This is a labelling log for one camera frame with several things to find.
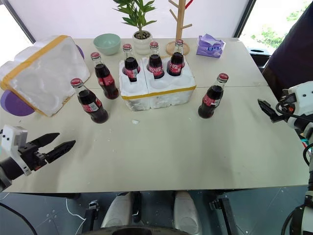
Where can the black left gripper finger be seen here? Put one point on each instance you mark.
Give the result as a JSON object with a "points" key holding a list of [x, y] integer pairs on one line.
{"points": [[46, 140], [60, 151]]}

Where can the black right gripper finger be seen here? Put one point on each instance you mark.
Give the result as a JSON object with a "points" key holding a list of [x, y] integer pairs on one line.
{"points": [[271, 117], [267, 107]]}

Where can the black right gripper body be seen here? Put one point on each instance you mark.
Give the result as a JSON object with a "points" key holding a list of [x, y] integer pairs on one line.
{"points": [[286, 105]]}

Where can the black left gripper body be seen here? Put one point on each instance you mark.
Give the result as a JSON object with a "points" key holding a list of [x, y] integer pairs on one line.
{"points": [[31, 156]]}

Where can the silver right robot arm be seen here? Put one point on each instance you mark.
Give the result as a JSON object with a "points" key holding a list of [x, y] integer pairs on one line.
{"points": [[308, 133]]}

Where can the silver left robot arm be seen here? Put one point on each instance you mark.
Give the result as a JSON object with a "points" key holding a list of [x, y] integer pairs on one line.
{"points": [[8, 171]]}

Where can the glass cola bottle red cap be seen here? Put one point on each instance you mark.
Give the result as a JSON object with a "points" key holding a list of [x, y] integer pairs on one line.
{"points": [[156, 67], [176, 64], [211, 100], [106, 80], [131, 67], [91, 107]]}

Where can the white foam lid yellow tape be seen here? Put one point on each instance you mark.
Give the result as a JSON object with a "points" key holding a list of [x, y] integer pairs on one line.
{"points": [[44, 73]]}

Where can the small white plastic piece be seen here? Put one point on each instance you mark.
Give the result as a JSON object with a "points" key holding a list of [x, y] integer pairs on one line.
{"points": [[135, 121]]}

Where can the white foam bottle tray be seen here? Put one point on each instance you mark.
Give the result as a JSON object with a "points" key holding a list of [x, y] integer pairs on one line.
{"points": [[168, 94]]}

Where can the purple plate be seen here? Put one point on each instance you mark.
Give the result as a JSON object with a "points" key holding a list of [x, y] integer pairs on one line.
{"points": [[14, 106], [80, 52]]}

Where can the black bin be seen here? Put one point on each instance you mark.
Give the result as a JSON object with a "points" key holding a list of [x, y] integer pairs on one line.
{"points": [[259, 57]]}

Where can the person in dark clothes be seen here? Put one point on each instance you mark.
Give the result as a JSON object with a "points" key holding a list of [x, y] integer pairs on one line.
{"points": [[293, 49]]}

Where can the black table leg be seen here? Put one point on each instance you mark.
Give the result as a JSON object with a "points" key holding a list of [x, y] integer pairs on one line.
{"points": [[226, 215], [91, 216]]}

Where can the purple tissue pack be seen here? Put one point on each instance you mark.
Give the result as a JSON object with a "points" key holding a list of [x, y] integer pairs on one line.
{"points": [[210, 47]]}

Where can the silver robot leg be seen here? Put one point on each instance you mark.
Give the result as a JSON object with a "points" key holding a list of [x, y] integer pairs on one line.
{"points": [[185, 213], [118, 210]]}

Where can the dark rounded robot housing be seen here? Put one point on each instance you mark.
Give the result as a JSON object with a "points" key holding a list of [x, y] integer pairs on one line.
{"points": [[134, 231]]}

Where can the mint green bowl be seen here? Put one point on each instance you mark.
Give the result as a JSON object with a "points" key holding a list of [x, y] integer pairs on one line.
{"points": [[107, 45]]}

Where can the wooden mug tree stand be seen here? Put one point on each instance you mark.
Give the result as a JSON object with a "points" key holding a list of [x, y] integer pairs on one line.
{"points": [[180, 27]]}

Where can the green plant in white pot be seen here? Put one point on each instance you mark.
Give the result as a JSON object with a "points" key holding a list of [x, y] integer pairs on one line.
{"points": [[141, 41]]}

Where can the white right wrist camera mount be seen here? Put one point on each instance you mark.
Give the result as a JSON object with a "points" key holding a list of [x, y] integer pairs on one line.
{"points": [[304, 98]]}

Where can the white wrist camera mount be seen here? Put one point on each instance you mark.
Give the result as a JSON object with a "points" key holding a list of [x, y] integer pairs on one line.
{"points": [[304, 98], [9, 139]]}

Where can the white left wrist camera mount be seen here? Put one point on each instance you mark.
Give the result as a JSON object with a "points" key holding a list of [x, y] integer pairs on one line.
{"points": [[9, 139]]}

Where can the black frame post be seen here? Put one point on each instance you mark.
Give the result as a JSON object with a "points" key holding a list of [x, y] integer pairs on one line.
{"points": [[244, 18], [23, 22]]}

